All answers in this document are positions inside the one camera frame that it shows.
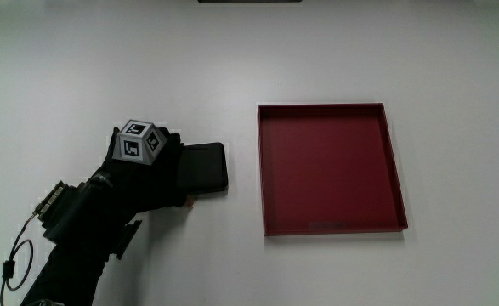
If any thin black cable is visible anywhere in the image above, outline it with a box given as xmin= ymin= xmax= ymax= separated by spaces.
xmin=0 ymin=212 xmax=36 ymax=306

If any black battery pack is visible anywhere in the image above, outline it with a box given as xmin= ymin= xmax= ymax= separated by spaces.
xmin=175 ymin=142 xmax=230 ymax=200

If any red square tray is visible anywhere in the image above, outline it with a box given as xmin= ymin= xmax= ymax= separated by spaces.
xmin=256 ymin=102 xmax=409 ymax=237

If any dark flat object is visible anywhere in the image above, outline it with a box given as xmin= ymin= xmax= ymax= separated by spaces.
xmin=197 ymin=0 xmax=303 ymax=4

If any person's left hand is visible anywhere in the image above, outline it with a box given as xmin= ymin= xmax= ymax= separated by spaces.
xmin=88 ymin=119 xmax=196 ymax=215

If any person's left forearm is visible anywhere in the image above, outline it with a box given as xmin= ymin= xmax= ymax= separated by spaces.
xmin=19 ymin=179 xmax=144 ymax=306

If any white desk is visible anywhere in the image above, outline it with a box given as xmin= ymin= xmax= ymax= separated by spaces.
xmin=0 ymin=0 xmax=499 ymax=306

